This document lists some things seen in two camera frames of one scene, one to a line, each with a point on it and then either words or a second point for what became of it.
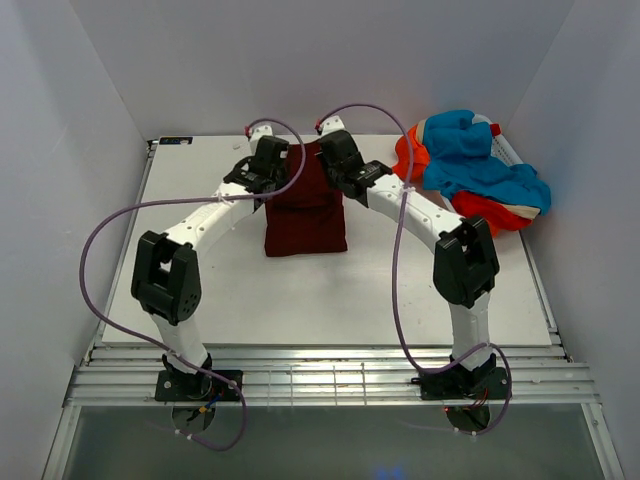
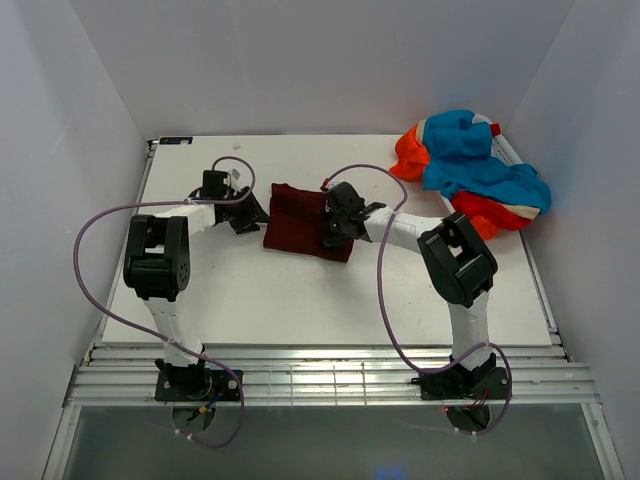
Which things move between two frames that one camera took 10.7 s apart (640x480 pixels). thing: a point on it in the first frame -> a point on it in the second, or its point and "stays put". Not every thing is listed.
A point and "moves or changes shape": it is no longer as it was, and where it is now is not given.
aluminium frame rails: (329, 376) stays put
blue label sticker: (176, 140) stays put
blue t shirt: (460, 161) stays put
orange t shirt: (498, 216) stays put
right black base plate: (465, 384) stays put
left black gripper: (283, 179) -> (252, 207)
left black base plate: (197, 387) stays put
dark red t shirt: (309, 218) moves or changes shape
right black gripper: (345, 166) -> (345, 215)
